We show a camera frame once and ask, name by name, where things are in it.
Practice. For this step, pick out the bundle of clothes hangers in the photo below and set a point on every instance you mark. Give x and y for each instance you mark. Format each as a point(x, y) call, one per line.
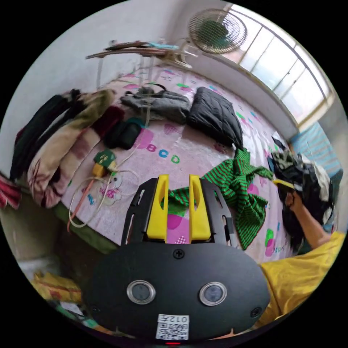
point(136, 50)

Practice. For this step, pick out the stack of folded blankets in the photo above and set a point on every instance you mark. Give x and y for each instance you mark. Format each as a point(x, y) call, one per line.
point(59, 146)

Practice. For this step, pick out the blue striped cloth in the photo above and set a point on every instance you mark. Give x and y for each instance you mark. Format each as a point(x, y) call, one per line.
point(318, 145)

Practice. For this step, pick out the black quilted folded jacket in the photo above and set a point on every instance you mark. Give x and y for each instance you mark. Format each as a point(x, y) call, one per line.
point(214, 117)

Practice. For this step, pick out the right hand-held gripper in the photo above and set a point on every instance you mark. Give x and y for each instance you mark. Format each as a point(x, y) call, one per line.
point(284, 194)

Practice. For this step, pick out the green and yellow box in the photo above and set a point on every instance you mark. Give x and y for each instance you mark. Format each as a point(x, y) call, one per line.
point(104, 161)

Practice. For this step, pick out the person's right forearm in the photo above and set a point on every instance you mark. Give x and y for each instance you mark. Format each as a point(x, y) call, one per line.
point(312, 227)

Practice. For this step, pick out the person's body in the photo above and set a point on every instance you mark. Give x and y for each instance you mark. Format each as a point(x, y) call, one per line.
point(299, 280)

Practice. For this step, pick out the black pouch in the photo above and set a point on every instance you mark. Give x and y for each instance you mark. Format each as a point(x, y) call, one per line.
point(122, 135)

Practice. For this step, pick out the bed with pink printed sheet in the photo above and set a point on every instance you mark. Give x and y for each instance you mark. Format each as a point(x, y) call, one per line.
point(195, 152)

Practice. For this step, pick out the red striped cloth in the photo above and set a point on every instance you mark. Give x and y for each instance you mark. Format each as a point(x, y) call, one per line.
point(8, 190)

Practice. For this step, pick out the person's right hand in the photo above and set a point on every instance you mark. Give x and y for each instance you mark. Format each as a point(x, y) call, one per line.
point(294, 201)

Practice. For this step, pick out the yellow bag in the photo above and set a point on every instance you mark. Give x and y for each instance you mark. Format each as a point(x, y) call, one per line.
point(55, 288)

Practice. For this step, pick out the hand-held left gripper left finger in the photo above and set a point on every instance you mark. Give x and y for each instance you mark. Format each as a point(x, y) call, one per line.
point(158, 212)

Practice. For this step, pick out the grey folded garment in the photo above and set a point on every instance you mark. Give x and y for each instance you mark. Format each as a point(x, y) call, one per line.
point(160, 104)

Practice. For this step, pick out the pile of clothes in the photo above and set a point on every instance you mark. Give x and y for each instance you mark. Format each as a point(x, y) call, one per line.
point(307, 168)

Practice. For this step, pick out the green striped long sleeve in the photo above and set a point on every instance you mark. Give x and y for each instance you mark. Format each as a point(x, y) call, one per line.
point(242, 190)

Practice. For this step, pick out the window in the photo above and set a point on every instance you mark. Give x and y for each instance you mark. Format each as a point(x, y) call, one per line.
point(288, 59)

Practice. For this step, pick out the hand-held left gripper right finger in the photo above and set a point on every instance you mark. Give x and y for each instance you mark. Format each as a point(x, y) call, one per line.
point(198, 217)

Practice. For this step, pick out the standing fan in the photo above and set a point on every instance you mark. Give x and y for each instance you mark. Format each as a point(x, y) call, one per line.
point(217, 31)

